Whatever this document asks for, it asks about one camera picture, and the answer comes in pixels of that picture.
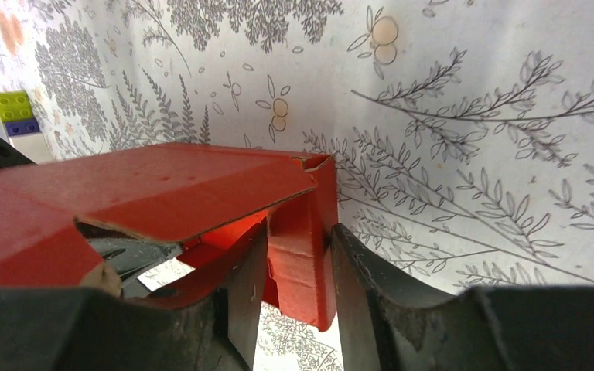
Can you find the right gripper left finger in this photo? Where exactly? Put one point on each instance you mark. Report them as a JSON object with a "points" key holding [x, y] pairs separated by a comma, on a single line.
{"points": [[207, 320]]}

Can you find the floral patterned mat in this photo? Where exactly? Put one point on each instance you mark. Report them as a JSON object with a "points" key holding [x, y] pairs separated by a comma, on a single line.
{"points": [[462, 131]]}

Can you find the red paper box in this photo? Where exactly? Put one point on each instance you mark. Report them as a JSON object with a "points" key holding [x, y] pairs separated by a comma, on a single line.
{"points": [[201, 196]]}

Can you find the small yellow white object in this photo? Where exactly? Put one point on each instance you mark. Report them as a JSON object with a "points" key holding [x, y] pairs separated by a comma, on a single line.
{"points": [[21, 128]]}

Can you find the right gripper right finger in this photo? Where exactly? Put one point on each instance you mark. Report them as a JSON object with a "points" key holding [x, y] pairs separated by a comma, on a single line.
{"points": [[389, 320]]}

